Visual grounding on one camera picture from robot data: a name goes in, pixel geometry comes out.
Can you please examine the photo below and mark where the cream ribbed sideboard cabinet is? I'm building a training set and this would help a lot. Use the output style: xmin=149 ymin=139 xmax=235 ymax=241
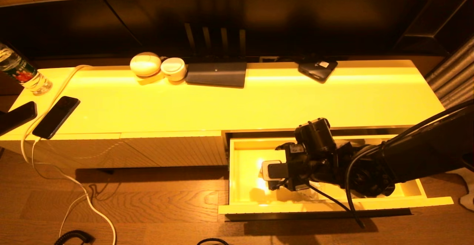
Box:
xmin=0 ymin=59 xmax=447 ymax=175

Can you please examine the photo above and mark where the thick white charging cable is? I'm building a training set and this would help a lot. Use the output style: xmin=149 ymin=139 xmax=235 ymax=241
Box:
xmin=20 ymin=65 xmax=117 ymax=245

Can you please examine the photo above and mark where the black smartphone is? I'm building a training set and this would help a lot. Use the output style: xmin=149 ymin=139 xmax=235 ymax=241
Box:
xmin=0 ymin=101 xmax=38 ymax=137
xmin=32 ymin=96 xmax=81 ymax=140

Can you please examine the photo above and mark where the dark wooden wall shelf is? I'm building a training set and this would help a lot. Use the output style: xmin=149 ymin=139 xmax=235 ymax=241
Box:
xmin=393 ymin=0 xmax=474 ymax=57

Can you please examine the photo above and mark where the small black stickered device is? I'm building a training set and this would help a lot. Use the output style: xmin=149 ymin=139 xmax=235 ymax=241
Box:
xmin=298 ymin=59 xmax=338 ymax=84

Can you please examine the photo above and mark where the white cabinet drawer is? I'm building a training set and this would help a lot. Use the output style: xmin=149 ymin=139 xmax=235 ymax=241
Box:
xmin=218 ymin=128 xmax=454 ymax=215

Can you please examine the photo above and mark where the black coiled cable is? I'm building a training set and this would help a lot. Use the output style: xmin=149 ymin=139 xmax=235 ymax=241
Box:
xmin=54 ymin=230 xmax=95 ymax=245

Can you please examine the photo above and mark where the black television screen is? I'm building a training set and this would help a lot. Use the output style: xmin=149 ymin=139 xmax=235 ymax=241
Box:
xmin=0 ymin=0 xmax=441 ymax=61

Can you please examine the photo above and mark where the black looped cable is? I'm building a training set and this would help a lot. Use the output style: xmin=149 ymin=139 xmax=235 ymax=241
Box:
xmin=196 ymin=238 xmax=230 ymax=245

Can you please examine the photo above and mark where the white oval device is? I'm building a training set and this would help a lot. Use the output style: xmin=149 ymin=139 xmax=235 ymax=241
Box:
xmin=129 ymin=52 xmax=162 ymax=77

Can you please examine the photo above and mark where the dark grey antenna router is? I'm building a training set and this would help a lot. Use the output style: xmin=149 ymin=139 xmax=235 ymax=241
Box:
xmin=184 ymin=23 xmax=247 ymax=88

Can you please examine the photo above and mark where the thin white charging cable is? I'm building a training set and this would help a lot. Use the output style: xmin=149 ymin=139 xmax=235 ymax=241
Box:
xmin=31 ymin=138 xmax=89 ymax=238

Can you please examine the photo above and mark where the water bottle with colourful label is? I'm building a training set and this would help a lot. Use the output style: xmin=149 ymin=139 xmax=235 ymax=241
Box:
xmin=0 ymin=42 xmax=53 ymax=96

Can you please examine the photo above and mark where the white round device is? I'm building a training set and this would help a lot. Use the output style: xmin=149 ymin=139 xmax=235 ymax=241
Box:
xmin=160 ymin=57 xmax=187 ymax=82

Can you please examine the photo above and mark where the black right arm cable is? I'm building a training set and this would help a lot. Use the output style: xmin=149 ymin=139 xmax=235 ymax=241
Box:
xmin=307 ymin=104 xmax=474 ymax=229

